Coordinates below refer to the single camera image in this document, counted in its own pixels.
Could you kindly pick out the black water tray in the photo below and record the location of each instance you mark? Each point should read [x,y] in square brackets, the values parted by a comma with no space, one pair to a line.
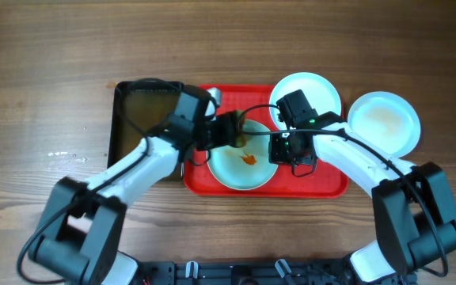
[146,106]

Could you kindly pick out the green yellow sponge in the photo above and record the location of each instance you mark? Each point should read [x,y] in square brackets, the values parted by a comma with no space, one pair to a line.
[240,139]

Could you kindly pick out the white plate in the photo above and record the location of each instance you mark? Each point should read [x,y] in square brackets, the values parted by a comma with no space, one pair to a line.
[319,91]
[244,168]
[387,121]

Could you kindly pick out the red plastic tray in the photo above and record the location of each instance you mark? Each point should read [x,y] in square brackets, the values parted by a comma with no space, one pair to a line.
[325,182]

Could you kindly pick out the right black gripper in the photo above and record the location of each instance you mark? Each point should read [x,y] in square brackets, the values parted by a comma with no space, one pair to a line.
[276,155]

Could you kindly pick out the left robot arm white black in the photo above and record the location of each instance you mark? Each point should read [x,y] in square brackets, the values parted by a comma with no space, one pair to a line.
[79,231]

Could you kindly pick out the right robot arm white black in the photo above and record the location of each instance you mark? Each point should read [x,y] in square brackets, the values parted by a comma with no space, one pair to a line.
[414,206]

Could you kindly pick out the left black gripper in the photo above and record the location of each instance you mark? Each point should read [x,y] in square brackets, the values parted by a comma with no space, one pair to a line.
[222,131]

